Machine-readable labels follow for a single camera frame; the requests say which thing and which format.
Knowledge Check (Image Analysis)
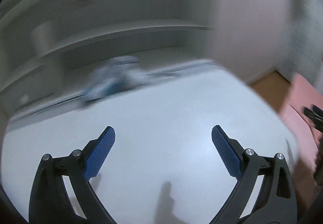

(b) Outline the grey white desk hutch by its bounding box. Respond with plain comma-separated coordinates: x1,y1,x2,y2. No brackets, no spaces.
1,0,217,121

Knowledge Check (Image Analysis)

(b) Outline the crumpled blue white wrapper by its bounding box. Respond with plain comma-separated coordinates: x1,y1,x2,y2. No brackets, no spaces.
82,55,174,102

